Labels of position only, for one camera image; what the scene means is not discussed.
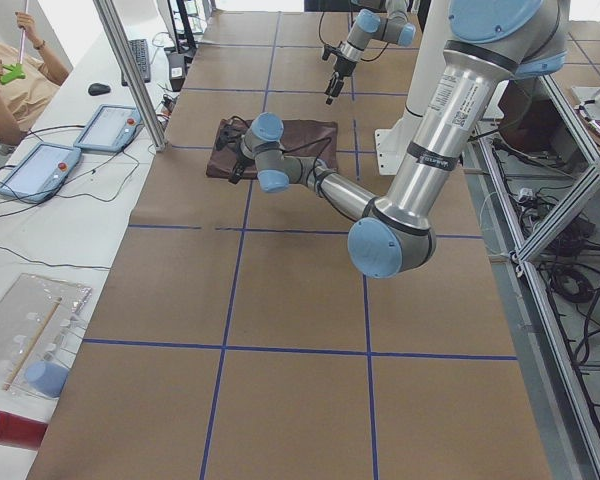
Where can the dark brown t-shirt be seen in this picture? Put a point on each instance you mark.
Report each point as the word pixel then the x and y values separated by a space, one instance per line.
pixel 303 138

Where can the seated person in beige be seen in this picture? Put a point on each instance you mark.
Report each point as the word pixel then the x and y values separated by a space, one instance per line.
pixel 22 101

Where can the clear plastic bag sheet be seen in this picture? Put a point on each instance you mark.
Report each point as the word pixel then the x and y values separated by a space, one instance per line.
pixel 40 320

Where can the light blue plastic cap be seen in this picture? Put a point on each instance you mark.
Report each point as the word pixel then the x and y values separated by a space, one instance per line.
pixel 47 378

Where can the aluminium frame rack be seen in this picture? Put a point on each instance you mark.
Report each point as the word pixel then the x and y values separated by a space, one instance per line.
pixel 534 168

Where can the blue teach pendant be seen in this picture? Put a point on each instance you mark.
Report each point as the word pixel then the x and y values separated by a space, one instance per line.
pixel 110 129
pixel 41 173

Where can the red cylinder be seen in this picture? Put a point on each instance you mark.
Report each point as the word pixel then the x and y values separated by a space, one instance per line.
pixel 21 432

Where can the blue teach pendant far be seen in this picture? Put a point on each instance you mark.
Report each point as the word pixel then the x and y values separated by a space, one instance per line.
pixel 110 129

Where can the black keyboard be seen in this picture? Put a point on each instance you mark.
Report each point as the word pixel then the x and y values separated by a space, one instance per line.
pixel 141 55

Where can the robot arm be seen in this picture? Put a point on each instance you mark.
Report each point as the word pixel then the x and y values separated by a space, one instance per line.
pixel 385 21
pixel 487 43

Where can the blue teach pendant near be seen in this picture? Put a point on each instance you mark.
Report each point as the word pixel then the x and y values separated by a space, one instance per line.
pixel 41 173

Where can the black computer mouse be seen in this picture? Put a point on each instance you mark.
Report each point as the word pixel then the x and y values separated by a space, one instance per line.
pixel 98 89

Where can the aluminium frame post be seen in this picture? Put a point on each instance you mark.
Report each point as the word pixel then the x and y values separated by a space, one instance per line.
pixel 116 35

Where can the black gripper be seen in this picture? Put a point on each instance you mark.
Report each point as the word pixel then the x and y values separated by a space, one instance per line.
pixel 338 69
pixel 240 165

